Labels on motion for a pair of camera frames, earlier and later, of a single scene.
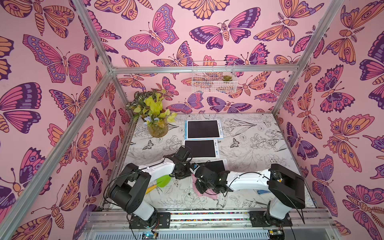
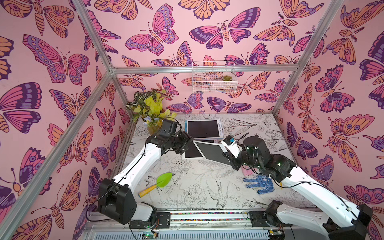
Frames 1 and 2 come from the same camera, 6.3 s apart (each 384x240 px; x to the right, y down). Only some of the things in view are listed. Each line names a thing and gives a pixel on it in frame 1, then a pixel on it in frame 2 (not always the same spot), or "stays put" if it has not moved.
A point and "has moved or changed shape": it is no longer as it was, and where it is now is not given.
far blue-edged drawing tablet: (203, 129) stays put
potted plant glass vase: (148, 105) stays put
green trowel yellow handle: (161, 182) stays put
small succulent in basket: (227, 78) stays put
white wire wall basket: (214, 77) stays put
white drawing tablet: (218, 165) to (212, 152)
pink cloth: (209, 193) has moved or changed shape
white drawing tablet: (203, 148) stays put
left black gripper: (188, 166) to (186, 138)
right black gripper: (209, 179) to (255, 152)
